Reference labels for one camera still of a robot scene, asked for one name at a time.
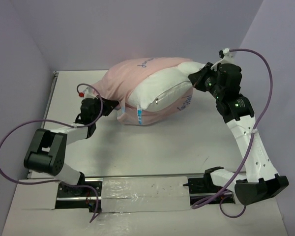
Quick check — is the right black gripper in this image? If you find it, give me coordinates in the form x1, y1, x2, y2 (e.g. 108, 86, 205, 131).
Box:
190, 61, 225, 99

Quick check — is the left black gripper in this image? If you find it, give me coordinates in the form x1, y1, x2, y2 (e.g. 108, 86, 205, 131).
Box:
91, 95, 118, 122

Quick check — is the blue and pink printed pillowcase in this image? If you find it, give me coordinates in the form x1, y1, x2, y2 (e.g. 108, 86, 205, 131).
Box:
93, 58, 193, 125

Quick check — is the white pillow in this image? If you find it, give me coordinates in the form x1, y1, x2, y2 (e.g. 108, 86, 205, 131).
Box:
127, 61, 205, 112

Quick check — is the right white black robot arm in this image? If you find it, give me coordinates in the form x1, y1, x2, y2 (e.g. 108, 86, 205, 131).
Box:
188, 62, 289, 206

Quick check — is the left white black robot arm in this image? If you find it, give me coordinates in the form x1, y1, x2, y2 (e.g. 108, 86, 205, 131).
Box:
24, 97, 119, 196

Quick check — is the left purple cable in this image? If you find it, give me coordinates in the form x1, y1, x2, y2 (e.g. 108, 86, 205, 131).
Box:
0, 83, 104, 223

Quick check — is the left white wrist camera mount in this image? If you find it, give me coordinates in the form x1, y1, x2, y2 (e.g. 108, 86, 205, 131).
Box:
78, 87, 97, 99

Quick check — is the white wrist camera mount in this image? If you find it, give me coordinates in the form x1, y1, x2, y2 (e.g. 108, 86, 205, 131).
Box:
78, 87, 97, 99
211, 48, 234, 70

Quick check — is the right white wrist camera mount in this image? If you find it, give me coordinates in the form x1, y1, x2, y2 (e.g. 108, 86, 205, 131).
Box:
211, 48, 234, 70

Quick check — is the silver base mounting rail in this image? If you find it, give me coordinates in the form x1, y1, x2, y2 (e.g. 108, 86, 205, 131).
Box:
54, 175, 236, 213

